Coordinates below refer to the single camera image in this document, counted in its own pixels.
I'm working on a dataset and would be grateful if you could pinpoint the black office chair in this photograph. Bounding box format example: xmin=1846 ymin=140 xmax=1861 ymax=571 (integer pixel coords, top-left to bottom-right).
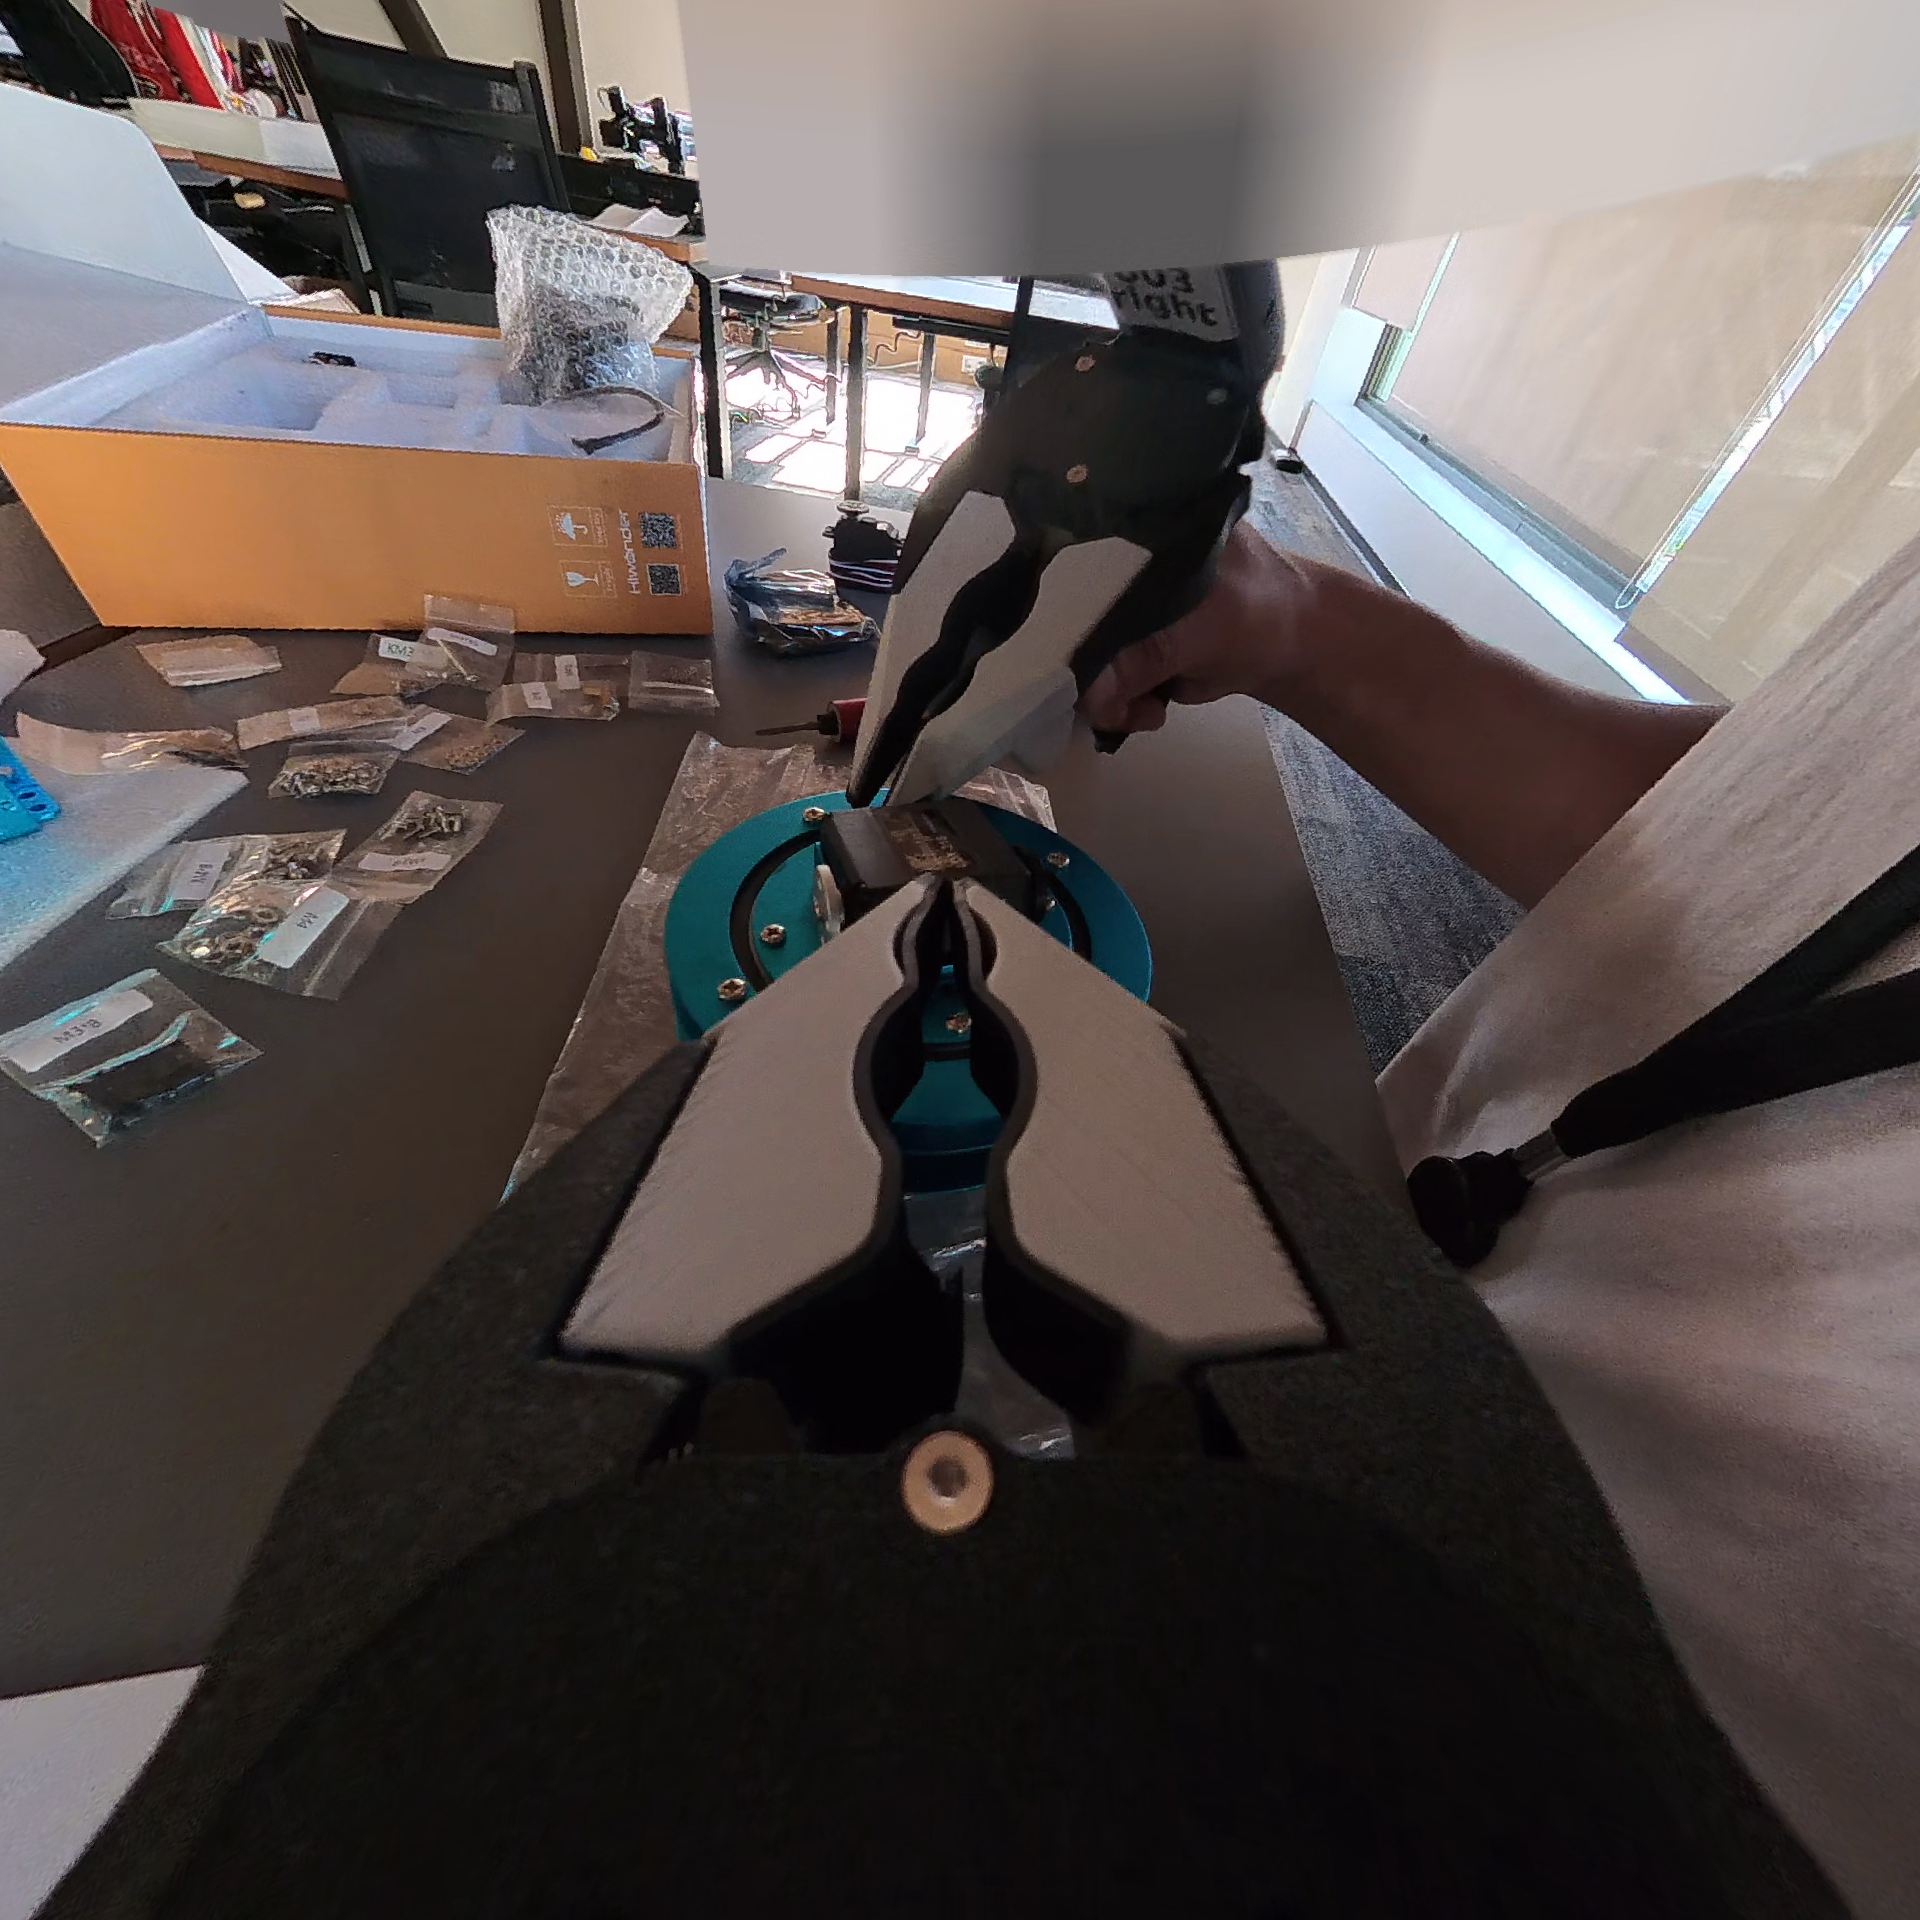
xmin=285 ymin=23 xmax=571 ymax=324

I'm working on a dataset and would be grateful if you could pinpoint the person's right forearm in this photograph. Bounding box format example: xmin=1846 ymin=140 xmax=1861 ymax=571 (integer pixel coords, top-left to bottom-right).
xmin=1267 ymin=546 xmax=1727 ymax=910

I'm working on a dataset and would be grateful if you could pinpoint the thin black cable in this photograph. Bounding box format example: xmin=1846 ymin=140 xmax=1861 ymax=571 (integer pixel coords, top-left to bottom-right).
xmin=561 ymin=383 xmax=677 ymax=459

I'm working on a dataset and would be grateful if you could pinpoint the roller window blind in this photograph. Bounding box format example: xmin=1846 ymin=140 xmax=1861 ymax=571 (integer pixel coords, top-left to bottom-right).
xmin=1350 ymin=136 xmax=1920 ymax=707

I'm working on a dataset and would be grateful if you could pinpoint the group of small screw bags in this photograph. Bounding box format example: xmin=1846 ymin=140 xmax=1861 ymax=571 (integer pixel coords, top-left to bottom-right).
xmin=0 ymin=593 xmax=721 ymax=1150

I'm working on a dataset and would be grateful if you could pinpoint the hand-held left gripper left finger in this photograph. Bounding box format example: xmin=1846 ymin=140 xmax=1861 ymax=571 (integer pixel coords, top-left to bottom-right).
xmin=561 ymin=873 xmax=953 ymax=1362

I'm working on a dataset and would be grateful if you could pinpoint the dark grey desk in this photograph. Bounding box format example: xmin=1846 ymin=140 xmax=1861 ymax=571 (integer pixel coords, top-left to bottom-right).
xmin=0 ymin=478 xmax=1419 ymax=1705

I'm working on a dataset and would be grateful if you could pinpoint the bubble wrap bundle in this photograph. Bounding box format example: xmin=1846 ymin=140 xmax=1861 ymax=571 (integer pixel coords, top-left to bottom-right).
xmin=486 ymin=206 xmax=694 ymax=408

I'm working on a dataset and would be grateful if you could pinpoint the orange cardboard box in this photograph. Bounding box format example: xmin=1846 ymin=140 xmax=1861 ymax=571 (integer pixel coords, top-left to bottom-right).
xmin=0 ymin=83 xmax=713 ymax=640

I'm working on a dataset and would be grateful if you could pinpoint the white shirt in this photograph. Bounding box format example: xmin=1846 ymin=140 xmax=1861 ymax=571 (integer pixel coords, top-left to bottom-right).
xmin=1376 ymin=539 xmax=1920 ymax=1920

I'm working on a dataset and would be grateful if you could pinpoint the person's right hand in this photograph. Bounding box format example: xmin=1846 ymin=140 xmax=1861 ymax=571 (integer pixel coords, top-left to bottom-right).
xmin=1076 ymin=521 xmax=1326 ymax=740

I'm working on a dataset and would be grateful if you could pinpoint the dark foil bag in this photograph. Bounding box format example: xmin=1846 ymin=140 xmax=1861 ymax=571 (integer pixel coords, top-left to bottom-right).
xmin=724 ymin=551 xmax=880 ymax=654

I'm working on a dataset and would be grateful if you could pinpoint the large clear plastic bag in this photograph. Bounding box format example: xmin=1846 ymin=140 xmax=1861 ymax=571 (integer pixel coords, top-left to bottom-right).
xmin=502 ymin=730 xmax=1080 ymax=1457

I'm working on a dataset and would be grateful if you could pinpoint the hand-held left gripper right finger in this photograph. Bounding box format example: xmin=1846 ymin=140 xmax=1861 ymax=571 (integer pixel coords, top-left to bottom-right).
xmin=956 ymin=881 xmax=1332 ymax=1362

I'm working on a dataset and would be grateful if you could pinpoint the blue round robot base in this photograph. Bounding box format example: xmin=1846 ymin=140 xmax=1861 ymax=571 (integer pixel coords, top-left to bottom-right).
xmin=663 ymin=787 xmax=1155 ymax=1193

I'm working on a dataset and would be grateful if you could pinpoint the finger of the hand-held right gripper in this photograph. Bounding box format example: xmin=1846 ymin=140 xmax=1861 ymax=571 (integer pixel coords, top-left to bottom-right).
xmin=844 ymin=489 xmax=1023 ymax=807
xmin=896 ymin=544 xmax=1157 ymax=800

